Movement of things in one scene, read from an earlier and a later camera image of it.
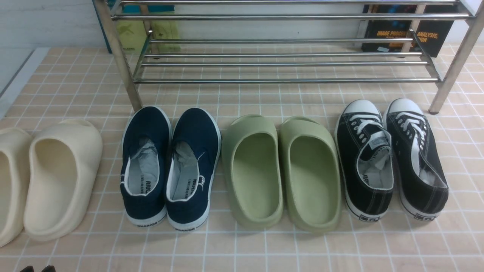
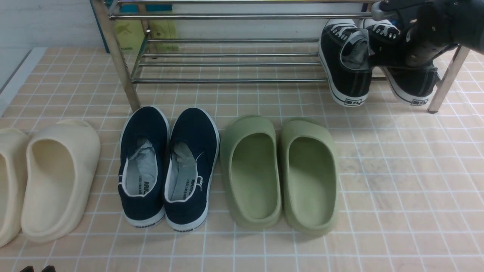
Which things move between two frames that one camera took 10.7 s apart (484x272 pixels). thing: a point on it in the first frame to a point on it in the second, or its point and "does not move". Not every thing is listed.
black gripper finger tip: x=28 y=268 does not move
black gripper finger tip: x=49 y=268 does not move
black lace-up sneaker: x=418 y=165 to x=414 y=83
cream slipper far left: x=15 y=146 does not move
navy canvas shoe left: x=146 y=152 does not move
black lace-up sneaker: x=364 y=152 to x=347 y=58
